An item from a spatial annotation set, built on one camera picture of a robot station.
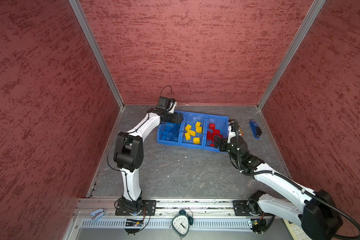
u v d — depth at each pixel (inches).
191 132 40.3
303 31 31.3
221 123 41.9
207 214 28.6
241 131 40.7
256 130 40.8
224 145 28.6
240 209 29.1
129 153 20.3
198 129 40.8
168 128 40.8
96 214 28.0
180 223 26.2
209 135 40.1
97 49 34.4
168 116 31.3
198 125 40.9
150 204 29.9
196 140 38.2
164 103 29.6
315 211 15.6
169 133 39.8
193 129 40.7
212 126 42.1
